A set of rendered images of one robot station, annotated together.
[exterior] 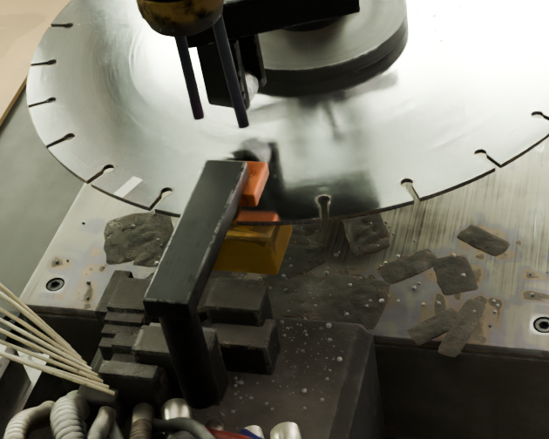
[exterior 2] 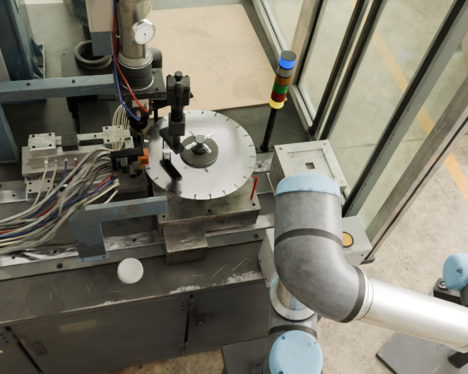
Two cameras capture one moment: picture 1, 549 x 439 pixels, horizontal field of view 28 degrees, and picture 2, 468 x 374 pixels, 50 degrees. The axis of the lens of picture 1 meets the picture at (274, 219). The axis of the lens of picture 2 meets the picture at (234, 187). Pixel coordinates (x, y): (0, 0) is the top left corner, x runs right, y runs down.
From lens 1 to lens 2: 1.09 m
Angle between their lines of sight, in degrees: 33
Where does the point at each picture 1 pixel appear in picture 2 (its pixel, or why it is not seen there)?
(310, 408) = (125, 185)
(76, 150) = (152, 129)
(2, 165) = not seen: hidden behind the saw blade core
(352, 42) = (191, 159)
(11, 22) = (257, 93)
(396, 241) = not seen: hidden behind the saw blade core
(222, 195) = (134, 153)
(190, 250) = (121, 153)
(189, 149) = (157, 145)
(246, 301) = (135, 168)
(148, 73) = not seen: hidden behind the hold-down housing
